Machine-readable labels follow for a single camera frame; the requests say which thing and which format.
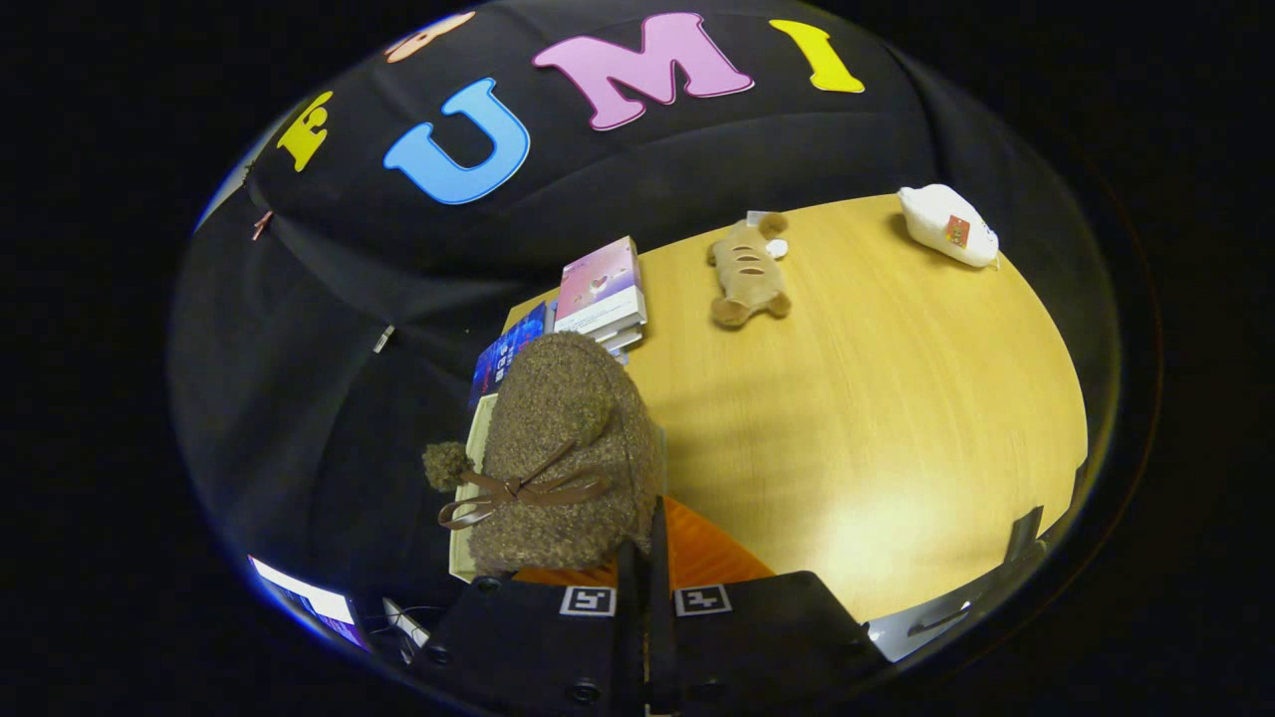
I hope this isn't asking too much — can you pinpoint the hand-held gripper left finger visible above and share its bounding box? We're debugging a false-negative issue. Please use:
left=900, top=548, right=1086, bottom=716
left=413, top=543, right=648, bottom=716

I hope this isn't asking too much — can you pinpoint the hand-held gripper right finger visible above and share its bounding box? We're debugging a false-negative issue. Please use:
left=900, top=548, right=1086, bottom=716
left=647, top=496, right=893, bottom=713

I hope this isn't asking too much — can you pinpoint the green fabric storage box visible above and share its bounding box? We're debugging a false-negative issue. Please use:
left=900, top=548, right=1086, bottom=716
left=448, top=393, right=501, bottom=584

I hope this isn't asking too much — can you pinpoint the brown fuzzy shoe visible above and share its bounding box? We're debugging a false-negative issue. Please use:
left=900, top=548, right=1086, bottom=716
left=421, top=332, right=663, bottom=577

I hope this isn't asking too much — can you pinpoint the blue book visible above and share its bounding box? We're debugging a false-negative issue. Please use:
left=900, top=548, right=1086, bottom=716
left=468, top=302, right=551, bottom=409

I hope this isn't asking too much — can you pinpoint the computer screen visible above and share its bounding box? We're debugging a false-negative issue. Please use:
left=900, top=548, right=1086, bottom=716
left=249, top=556, right=372, bottom=650

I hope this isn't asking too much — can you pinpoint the tan plush toy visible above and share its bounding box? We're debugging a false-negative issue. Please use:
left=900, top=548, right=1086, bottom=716
left=707, top=212, right=793, bottom=330

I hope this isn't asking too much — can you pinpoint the black backdrop cloth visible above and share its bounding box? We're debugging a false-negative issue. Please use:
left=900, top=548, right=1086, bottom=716
left=169, top=0, right=1122, bottom=643

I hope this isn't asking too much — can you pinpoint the white plush toy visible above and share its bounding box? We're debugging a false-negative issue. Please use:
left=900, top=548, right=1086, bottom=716
left=897, top=184, right=1000, bottom=270

